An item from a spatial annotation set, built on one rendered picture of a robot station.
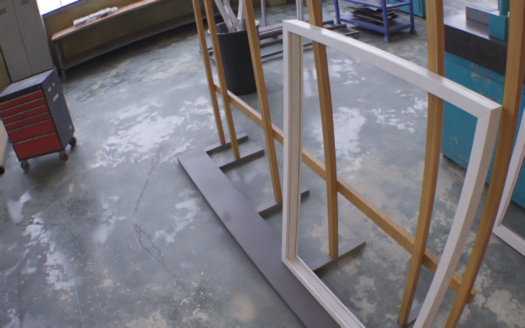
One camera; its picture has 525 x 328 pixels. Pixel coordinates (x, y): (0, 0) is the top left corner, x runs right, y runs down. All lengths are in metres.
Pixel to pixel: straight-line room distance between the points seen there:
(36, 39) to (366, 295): 7.01
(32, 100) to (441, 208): 3.90
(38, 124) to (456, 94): 4.02
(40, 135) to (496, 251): 4.34
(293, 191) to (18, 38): 6.56
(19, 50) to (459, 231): 7.62
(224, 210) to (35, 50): 5.75
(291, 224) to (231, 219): 0.68
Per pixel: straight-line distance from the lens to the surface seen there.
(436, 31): 1.30
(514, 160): 2.70
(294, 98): 2.05
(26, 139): 4.66
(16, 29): 7.96
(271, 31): 6.46
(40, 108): 4.40
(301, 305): 2.38
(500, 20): 2.81
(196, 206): 3.28
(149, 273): 2.86
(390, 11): 6.65
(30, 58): 8.02
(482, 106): 1.16
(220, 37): 4.55
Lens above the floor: 1.97
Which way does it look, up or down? 32 degrees down
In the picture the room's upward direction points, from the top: 10 degrees counter-clockwise
